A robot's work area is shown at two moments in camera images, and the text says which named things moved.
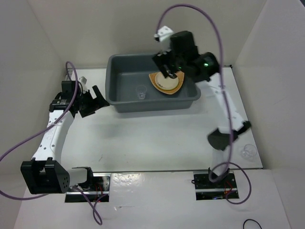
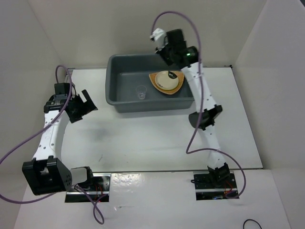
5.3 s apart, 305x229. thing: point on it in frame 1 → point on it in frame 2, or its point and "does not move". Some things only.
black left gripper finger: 101,104 → 87,107
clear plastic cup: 141,90 does not move
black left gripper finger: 98,93 → 87,96
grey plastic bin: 129,88 does not move
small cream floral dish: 167,83 does not move
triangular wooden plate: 180,76 does not move
